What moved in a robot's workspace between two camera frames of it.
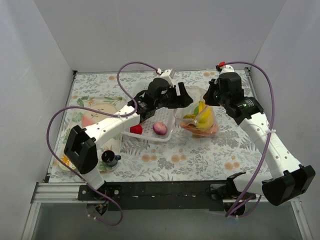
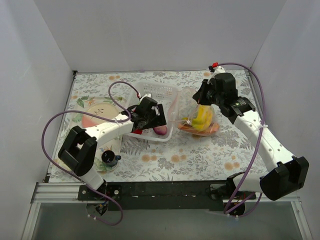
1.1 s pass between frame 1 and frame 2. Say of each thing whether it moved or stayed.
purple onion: stayed
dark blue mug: stayed
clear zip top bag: stayed
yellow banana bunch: moved
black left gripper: moved
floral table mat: stayed
